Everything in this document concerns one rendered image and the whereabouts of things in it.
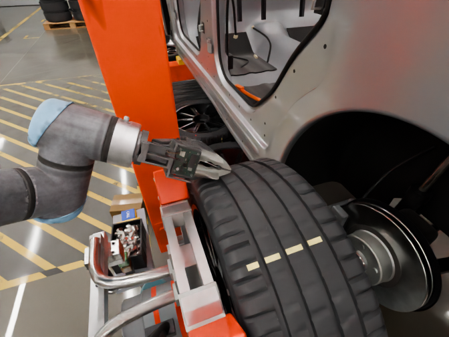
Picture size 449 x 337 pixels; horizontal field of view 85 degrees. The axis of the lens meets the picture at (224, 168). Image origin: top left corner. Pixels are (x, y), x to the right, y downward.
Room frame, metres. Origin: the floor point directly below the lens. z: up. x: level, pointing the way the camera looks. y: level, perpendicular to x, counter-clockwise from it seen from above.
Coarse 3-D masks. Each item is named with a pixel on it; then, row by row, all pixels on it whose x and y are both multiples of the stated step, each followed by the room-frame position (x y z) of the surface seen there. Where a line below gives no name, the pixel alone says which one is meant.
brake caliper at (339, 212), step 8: (424, 152) 0.57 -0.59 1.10; (408, 160) 0.58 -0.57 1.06; (392, 168) 0.59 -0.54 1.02; (384, 176) 0.59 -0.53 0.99; (376, 184) 0.58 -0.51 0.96; (368, 192) 0.57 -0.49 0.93; (352, 200) 0.55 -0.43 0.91; (336, 208) 0.52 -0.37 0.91; (336, 216) 0.50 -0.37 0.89; (344, 216) 0.48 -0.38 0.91; (344, 224) 0.49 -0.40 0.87
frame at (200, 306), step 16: (160, 208) 0.36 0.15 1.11; (176, 208) 0.35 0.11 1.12; (176, 224) 0.32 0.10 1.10; (192, 224) 0.30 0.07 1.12; (176, 240) 0.27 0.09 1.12; (192, 240) 0.27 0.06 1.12; (176, 256) 0.23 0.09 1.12; (176, 272) 0.20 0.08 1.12; (208, 272) 0.20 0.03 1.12; (208, 288) 0.17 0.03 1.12; (192, 304) 0.15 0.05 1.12; (208, 304) 0.15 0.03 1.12; (192, 320) 0.13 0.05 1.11; (208, 320) 0.13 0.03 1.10
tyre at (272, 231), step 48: (192, 192) 0.41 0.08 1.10; (240, 192) 0.34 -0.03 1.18; (288, 192) 0.34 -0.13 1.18; (240, 240) 0.23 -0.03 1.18; (288, 240) 0.24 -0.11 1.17; (336, 240) 0.24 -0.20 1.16; (240, 288) 0.16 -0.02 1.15; (288, 288) 0.16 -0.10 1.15; (336, 288) 0.17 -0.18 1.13; (288, 336) 0.11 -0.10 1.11; (336, 336) 0.11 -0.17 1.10; (384, 336) 0.12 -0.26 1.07
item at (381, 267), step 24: (360, 216) 0.47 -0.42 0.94; (384, 216) 0.41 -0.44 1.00; (360, 240) 0.39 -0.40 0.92; (384, 240) 0.38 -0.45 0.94; (408, 240) 0.34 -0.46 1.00; (384, 264) 0.33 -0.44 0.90; (408, 264) 0.31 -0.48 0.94; (384, 288) 0.31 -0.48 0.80; (408, 288) 0.27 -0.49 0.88; (432, 288) 0.26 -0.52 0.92
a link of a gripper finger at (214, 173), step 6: (198, 168) 0.41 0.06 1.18; (204, 168) 0.41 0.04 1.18; (210, 168) 0.42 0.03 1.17; (216, 168) 0.43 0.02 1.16; (222, 168) 0.43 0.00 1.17; (198, 174) 0.41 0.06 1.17; (204, 174) 0.39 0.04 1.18; (210, 174) 0.40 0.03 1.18; (216, 174) 0.41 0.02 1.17; (222, 174) 0.42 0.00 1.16
